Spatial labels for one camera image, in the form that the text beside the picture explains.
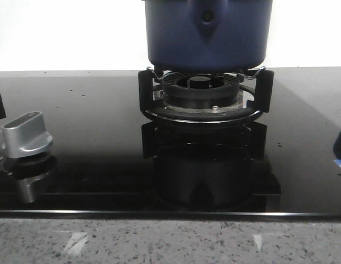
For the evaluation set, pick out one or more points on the black pot support grate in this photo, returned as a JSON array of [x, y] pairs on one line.
[[255, 91]]

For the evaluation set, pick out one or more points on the black gas burner head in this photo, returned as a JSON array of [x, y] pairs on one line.
[[200, 91]]

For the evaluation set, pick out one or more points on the silver stove control knob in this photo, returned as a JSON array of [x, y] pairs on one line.
[[27, 144]]

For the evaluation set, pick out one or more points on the black glass gas stove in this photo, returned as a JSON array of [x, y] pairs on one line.
[[112, 162]]

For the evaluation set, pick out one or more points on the dark blue cooking pot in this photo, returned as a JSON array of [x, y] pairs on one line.
[[207, 36]]

